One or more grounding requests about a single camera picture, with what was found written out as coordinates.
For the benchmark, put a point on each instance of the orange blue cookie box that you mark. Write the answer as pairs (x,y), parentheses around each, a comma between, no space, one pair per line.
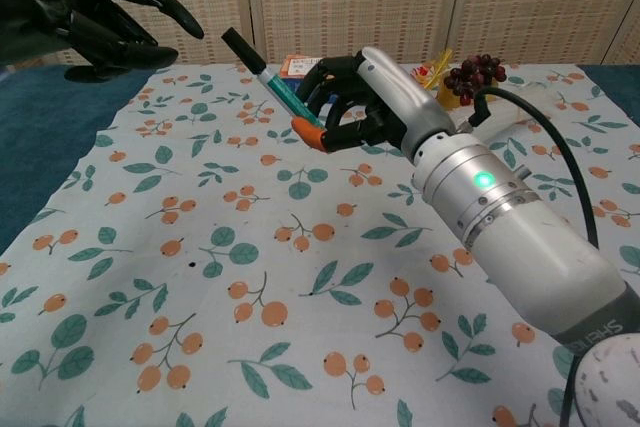
(295,67)

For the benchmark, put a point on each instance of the green white marker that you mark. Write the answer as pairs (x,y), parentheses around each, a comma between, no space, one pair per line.
(285,94)

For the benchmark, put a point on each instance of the colourful feather shuttlecock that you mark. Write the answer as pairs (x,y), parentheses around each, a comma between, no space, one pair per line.
(432,69)

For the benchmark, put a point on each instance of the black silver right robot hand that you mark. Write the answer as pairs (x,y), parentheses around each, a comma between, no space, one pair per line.
(395,92)

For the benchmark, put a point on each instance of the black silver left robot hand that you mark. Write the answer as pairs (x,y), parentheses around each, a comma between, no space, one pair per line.
(45,7)

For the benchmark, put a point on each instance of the floral tablecloth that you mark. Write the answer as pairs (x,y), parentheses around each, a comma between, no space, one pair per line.
(200,247)

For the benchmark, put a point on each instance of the yellow bowl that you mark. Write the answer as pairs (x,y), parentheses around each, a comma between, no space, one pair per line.
(450,97)

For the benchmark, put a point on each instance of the black marker cap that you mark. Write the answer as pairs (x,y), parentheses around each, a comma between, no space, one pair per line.
(242,49)

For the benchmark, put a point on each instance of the purple grape bunch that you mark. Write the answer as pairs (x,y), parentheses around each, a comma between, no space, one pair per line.
(472,77)

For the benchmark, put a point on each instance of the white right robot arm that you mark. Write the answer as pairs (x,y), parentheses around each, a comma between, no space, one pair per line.
(530,247)

